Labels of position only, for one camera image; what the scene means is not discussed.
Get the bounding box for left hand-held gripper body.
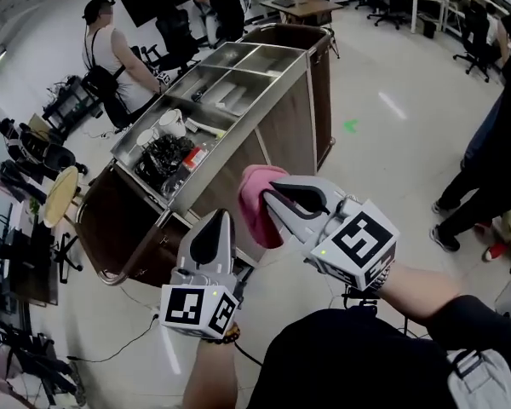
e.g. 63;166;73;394
158;253;246;341

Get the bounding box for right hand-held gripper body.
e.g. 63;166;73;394
304;193;400;293

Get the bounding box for pink cloth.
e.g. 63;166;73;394
237;164;291;250

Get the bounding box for person's left forearm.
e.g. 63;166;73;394
181;334;242;409

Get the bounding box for person's right forearm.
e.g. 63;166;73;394
376;262;468;330

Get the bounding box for wood and steel service cart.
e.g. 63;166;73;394
109;22;337;268

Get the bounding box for brown cart bag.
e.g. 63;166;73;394
74;162;192;287
241;22;334;170

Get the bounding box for black tripod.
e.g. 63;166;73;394
330;285;411;337

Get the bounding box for clear plastic packets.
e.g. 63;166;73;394
160;176;190;199

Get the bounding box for red packet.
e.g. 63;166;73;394
182;146;209;170

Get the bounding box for pile of black plastic bags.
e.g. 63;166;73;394
133;133;197;187

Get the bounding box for person's black clothed torso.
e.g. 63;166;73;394
246;295;511;409

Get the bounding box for white cup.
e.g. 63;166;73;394
135;127;161;149

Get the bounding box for black star base chair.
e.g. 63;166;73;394
52;231;85;285

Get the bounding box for white brush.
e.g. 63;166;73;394
184;117;227;140

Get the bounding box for white jug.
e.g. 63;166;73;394
158;108;188;140

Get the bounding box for round wooden stool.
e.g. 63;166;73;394
42;164;82;230

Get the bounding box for dark desk with monitors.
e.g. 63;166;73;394
0;200;61;307

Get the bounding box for black equipment stand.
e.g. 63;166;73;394
0;320;88;409

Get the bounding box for wooden table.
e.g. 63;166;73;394
259;0;346;28

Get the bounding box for black equipment trolley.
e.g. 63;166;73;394
41;74;104;136

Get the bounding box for silver bead bracelet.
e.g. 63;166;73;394
370;266;392;292

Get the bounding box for dark bead bracelet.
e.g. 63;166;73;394
199;320;243;348

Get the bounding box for black floor cable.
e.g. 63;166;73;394
66;312;159;365

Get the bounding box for grey strap pouch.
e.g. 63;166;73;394
445;349;511;409

